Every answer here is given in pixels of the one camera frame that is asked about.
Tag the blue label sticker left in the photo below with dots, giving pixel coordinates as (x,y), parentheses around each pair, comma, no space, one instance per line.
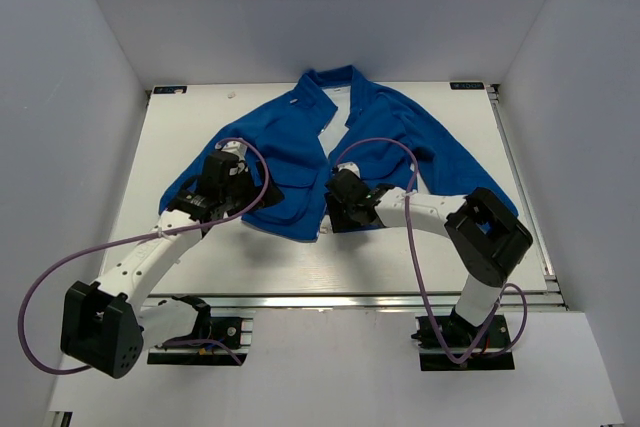
(169,90)

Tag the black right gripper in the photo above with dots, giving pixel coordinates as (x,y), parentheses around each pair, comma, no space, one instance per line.
(339,221)

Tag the blue label sticker right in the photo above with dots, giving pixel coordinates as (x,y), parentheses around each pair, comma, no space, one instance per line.
(466,85)

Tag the aluminium right table rail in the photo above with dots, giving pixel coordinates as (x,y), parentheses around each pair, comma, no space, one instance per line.
(511,148)

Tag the blue zip jacket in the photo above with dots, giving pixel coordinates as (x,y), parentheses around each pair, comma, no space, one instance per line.
(339,114)

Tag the blue label sticker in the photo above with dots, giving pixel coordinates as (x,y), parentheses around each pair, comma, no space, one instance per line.
(466,85)
(169,90)

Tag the aluminium front table rail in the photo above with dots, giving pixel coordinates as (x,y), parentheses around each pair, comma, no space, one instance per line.
(539,301)

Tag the aluminium table rail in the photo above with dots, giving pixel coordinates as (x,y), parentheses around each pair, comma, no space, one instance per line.
(511,148)
(539,301)

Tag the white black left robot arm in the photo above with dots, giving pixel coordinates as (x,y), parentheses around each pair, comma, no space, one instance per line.
(106,324)

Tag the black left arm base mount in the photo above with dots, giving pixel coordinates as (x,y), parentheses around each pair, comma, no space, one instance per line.
(187,331)

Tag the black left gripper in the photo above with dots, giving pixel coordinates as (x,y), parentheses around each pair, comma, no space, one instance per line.
(272,196)

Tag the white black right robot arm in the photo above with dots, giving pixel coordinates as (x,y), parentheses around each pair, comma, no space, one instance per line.
(489,239)

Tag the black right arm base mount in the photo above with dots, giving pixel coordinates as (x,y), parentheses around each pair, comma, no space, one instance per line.
(489,354)

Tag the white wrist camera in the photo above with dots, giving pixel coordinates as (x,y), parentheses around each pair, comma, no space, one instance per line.
(232,154)
(347,167)

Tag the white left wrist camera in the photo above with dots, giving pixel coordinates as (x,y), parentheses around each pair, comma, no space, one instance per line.
(232,154)

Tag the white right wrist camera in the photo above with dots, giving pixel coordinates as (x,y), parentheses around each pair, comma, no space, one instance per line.
(347,167)

